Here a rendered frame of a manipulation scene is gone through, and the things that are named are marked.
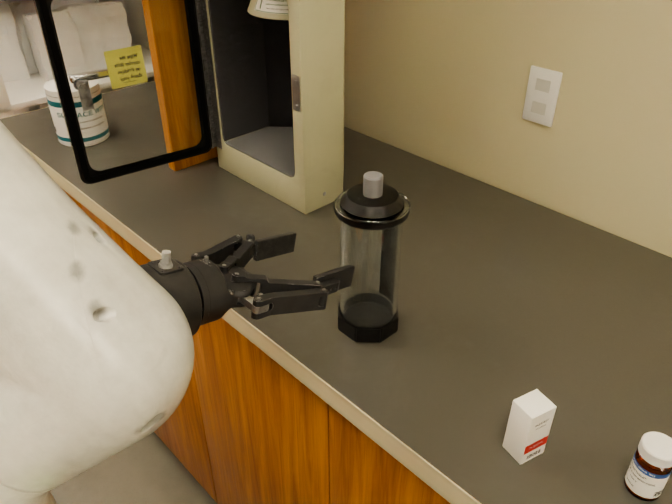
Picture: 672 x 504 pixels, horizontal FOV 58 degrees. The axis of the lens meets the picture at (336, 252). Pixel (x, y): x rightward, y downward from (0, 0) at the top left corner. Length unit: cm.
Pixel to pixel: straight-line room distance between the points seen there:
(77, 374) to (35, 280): 6
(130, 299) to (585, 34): 106
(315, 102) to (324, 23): 15
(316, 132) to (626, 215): 65
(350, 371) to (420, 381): 10
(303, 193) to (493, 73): 49
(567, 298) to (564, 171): 35
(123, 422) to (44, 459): 6
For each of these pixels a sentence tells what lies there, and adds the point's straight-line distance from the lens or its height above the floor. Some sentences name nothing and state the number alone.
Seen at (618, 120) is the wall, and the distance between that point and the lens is 131.
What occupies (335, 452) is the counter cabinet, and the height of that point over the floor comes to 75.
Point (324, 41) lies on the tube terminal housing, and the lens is 120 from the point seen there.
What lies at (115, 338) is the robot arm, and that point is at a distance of 41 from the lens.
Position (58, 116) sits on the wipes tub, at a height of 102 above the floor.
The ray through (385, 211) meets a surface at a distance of 85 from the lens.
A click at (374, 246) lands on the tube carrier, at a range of 87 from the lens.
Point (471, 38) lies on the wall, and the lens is 144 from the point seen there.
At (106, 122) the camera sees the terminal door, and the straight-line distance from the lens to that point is 137.
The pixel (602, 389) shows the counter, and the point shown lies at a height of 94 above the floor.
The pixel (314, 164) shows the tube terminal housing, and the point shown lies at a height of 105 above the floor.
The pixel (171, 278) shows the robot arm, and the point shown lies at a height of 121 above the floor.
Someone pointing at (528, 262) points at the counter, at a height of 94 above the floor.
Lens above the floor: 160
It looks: 34 degrees down
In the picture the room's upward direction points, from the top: straight up
